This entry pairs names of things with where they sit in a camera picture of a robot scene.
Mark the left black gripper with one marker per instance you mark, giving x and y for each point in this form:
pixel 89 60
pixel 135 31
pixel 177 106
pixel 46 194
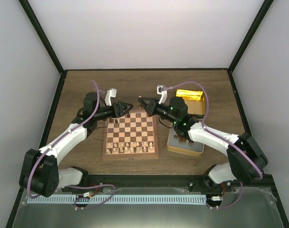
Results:
pixel 120 109

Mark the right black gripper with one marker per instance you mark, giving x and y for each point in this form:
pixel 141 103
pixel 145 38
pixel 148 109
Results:
pixel 151 109

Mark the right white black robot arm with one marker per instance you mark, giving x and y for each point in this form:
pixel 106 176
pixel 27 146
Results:
pixel 246 160

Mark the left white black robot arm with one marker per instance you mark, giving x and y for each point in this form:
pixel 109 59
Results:
pixel 47 159

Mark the wooden chess board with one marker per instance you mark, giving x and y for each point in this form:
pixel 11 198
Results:
pixel 137 128

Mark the row of white chess pieces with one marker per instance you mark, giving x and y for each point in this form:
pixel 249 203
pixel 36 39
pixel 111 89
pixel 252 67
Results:
pixel 130 148

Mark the gold tin lid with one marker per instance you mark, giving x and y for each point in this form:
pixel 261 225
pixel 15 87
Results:
pixel 195 100

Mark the gold tin box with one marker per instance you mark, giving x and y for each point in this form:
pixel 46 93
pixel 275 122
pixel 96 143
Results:
pixel 195 149

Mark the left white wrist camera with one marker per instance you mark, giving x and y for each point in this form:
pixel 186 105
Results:
pixel 111 93

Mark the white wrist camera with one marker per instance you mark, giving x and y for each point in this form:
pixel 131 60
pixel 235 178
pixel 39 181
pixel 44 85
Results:
pixel 161 90
pixel 111 93

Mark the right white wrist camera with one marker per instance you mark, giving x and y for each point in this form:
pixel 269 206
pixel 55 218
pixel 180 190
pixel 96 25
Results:
pixel 161 90

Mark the black aluminium front rail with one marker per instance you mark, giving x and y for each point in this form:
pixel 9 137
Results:
pixel 146 181

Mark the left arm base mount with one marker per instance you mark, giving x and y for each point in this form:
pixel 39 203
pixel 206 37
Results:
pixel 87 181

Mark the light blue slotted cable duct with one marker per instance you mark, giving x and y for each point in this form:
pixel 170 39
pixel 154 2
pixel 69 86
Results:
pixel 122 199

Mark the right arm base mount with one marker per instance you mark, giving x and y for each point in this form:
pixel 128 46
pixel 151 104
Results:
pixel 203 184

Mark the black enclosure frame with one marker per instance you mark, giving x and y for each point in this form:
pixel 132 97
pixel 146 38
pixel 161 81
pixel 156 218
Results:
pixel 241 50

